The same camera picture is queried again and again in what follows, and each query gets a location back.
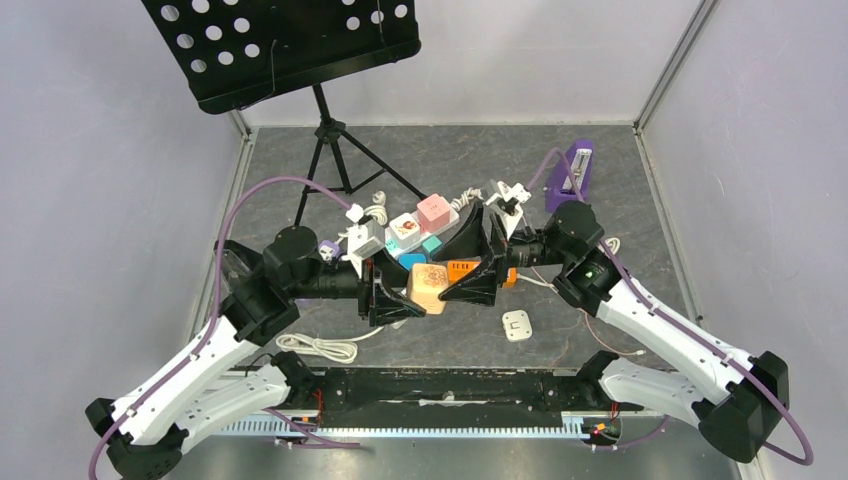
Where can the teal charger cube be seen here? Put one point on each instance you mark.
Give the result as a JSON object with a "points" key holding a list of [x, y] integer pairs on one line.
{"points": [[431, 244]]}

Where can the black perforated music stand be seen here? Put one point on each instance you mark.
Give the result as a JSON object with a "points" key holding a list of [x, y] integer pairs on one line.
{"points": [[235, 54]]}

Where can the blue plug adapter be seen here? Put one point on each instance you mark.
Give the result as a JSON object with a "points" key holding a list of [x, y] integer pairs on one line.
{"points": [[408, 260]]}

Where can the white multicolour power strip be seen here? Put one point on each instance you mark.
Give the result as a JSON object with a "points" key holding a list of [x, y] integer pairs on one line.
{"points": [[424, 238]]}

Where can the orange power strip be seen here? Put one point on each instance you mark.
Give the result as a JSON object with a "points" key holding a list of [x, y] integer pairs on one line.
{"points": [[457, 269]]}

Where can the aluminium rail frame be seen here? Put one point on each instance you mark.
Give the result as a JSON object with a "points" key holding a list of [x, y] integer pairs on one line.
{"points": [[239, 53]]}

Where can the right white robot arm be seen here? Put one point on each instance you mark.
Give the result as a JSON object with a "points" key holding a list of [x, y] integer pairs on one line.
{"points": [[734, 398]]}

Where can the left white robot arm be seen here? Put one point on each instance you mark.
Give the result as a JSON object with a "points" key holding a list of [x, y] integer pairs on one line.
{"points": [[146, 432]]}

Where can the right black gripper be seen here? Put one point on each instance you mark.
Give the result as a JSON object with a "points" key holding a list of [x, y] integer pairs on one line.
{"points": [[499, 251]]}

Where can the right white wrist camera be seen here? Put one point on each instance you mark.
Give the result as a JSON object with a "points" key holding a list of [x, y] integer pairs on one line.
{"points": [[506, 202]]}

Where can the white cube socket adapter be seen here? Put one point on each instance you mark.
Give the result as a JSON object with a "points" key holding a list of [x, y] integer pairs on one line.
{"points": [[405, 230]]}

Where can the clear plastic tray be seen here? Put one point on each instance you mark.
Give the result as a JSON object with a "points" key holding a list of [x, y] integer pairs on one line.
{"points": [[228, 265]]}

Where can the beige cube socket adapter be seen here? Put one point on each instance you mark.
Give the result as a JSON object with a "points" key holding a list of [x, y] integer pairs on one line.
{"points": [[426, 282]]}

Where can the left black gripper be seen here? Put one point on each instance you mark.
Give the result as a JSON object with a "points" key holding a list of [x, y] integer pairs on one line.
{"points": [[382, 306]]}

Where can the purple power strip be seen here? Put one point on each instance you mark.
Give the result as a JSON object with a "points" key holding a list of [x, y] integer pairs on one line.
{"points": [[329, 250]]}

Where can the purple metronome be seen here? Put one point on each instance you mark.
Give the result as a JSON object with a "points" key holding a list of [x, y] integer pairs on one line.
{"points": [[570, 176]]}

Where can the flat white plug adapter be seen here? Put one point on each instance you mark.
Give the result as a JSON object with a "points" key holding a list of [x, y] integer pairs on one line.
{"points": [[517, 325]]}

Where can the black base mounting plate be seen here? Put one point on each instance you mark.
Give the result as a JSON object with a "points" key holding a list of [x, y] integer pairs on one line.
{"points": [[447, 398]]}

